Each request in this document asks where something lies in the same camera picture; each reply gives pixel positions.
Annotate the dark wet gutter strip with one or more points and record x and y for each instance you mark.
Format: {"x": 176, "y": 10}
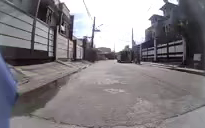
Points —
{"x": 40, "y": 96}

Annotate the large dark tree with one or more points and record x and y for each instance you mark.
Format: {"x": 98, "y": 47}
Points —
{"x": 198, "y": 30}

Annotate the dark multi-storey building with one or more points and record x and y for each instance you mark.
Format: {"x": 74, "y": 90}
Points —
{"x": 53, "y": 15}

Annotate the raised grey concrete pavement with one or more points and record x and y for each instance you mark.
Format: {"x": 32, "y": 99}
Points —
{"x": 40, "y": 75}

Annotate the white van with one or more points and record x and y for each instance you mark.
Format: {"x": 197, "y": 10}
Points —
{"x": 125, "y": 56}

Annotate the grey pavement with kerb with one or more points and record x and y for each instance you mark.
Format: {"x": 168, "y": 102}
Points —
{"x": 176, "y": 67}

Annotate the grey concrete road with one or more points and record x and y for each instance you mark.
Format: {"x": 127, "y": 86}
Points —
{"x": 123, "y": 100}

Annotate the white panel fence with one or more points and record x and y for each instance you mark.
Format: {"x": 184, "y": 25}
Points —
{"x": 16, "y": 35}

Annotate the grey house with balconies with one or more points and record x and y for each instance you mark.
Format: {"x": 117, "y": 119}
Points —
{"x": 163, "y": 25}

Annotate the utility pole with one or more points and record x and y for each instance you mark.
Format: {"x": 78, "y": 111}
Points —
{"x": 93, "y": 33}

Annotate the white fence with dark posts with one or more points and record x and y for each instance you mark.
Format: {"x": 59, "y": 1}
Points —
{"x": 168, "y": 50}

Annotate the distant low buildings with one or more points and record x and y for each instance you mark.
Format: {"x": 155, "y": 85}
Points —
{"x": 104, "y": 52}

